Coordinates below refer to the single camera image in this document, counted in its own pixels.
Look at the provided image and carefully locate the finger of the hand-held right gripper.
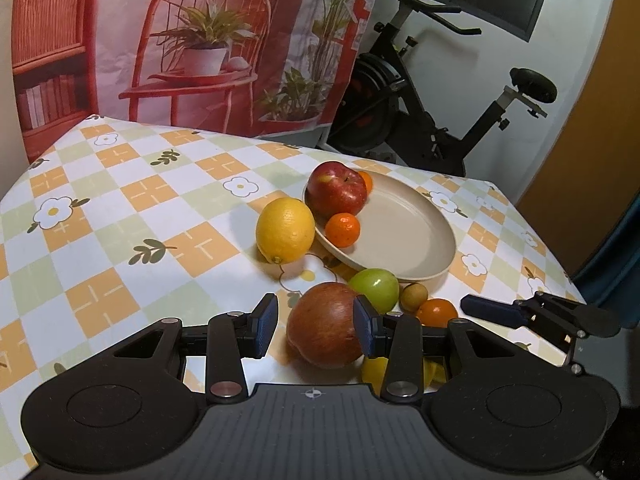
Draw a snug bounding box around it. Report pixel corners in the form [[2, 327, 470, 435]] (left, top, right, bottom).
[[460, 291, 588, 356]]

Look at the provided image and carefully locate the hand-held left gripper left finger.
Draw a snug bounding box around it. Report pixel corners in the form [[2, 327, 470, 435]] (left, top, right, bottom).
[[112, 292, 279, 405]]

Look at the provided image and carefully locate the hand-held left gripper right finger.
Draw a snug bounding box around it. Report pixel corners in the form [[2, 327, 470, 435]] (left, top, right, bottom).
[[352, 296, 511, 405]]

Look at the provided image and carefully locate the brownish red apple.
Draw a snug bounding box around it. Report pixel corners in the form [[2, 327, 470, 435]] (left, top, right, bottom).
[[286, 282, 368, 370]]

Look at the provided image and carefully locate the green apple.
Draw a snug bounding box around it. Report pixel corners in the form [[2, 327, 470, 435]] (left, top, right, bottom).
[[348, 268, 400, 315]]

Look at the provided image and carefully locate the large yellow citrus fruit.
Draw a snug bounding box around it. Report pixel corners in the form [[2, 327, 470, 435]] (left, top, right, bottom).
[[360, 355, 448, 396]]

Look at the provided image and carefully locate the yellow lemon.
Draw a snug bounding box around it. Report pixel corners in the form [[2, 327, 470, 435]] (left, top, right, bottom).
[[255, 197, 317, 265]]

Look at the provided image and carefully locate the beige round plate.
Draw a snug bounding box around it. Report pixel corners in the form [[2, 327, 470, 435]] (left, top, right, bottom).
[[302, 169, 457, 281]]

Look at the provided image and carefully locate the shiny red apple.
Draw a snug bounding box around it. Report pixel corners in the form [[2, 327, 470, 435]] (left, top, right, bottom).
[[306, 161, 368, 218]]

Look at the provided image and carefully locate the small brown round fruit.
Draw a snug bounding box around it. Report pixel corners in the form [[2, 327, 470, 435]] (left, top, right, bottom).
[[399, 283, 430, 313]]

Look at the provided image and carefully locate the dark teal cloth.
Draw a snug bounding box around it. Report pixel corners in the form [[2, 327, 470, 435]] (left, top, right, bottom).
[[572, 195, 640, 311]]

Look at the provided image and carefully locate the wooden door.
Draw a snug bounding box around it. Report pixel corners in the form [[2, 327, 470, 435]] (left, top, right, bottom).
[[515, 0, 640, 281]]

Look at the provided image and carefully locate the checkered floral tablecloth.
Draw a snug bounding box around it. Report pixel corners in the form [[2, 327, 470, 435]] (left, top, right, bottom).
[[0, 114, 586, 480]]

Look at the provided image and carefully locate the black exercise bike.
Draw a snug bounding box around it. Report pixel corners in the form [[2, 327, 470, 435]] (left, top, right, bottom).
[[327, 0, 558, 178]]

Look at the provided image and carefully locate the pink printed backdrop cloth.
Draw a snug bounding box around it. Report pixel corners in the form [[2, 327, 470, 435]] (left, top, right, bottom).
[[10, 0, 388, 163]]

